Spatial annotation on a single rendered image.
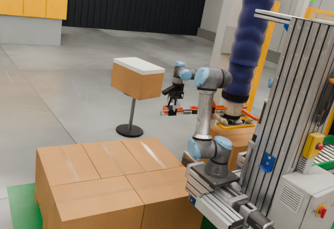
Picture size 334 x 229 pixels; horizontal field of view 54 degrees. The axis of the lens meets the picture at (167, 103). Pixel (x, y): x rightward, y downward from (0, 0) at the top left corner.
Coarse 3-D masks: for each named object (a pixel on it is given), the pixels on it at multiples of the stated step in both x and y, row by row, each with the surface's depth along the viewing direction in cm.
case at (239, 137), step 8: (216, 128) 297; (240, 128) 307; (248, 128) 310; (224, 136) 284; (232, 136) 287; (240, 136) 290; (248, 136) 293; (240, 144) 274; (232, 152) 271; (240, 152) 273; (200, 160) 309; (232, 160) 272; (232, 168) 276
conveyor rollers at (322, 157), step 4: (324, 144) 414; (328, 144) 418; (332, 144) 422; (324, 148) 403; (328, 148) 408; (332, 148) 406; (320, 152) 388; (324, 152) 393; (328, 152) 398; (332, 152) 395; (320, 156) 378; (324, 156) 383; (328, 156) 380; (332, 156) 384; (316, 160) 364; (320, 160) 368; (324, 160) 373; (328, 160) 370; (332, 168) 355
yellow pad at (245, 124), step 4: (244, 120) 276; (216, 124) 270; (220, 124) 267; (228, 124) 269; (232, 124) 270; (236, 124) 271; (240, 124) 273; (244, 124) 274; (248, 124) 276; (252, 124) 279; (224, 128) 262; (228, 128) 265; (232, 128) 267; (236, 128) 269
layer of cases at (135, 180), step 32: (64, 160) 281; (96, 160) 289; (128, 160) 298; (160, 160) 308; (64, 192) 241; (96, 192) 248; (128, 192) 254; (160, 192) 261; (64, 224) 215; (96, 224) 229; (128, 224) 243; (160, 224) 260; (192, 224) 280
